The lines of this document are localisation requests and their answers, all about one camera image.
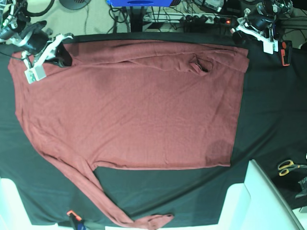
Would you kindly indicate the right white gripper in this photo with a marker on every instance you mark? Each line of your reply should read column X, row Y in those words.
column 54, row 52

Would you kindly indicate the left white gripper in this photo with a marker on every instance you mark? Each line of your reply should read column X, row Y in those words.
column 258, row 26

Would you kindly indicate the red long-sleeve T-shirt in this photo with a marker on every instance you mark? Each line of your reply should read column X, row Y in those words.
column 133, row 105

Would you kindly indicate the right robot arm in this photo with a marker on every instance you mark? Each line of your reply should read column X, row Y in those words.
column 38, row 47

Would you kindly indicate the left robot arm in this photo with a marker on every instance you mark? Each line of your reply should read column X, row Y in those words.
column 276, row 8

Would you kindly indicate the orange black clamp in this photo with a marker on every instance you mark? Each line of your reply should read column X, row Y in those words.
column 286, row 52

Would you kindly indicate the black round base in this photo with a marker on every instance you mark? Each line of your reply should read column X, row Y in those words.
column 74, row 4

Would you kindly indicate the blue box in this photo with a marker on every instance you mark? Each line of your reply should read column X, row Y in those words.
column 143, row 3

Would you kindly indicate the black stand pole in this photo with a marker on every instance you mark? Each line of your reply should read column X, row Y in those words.
column 136, row 18

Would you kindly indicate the black table cloth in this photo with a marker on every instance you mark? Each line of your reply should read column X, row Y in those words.
column 272, row 127

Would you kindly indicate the blue orange clamp bottom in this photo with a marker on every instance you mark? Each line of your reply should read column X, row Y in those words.
column 76, row 221

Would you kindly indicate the yellow-handled scissors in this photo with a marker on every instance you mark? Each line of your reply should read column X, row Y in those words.
column 288, row 166

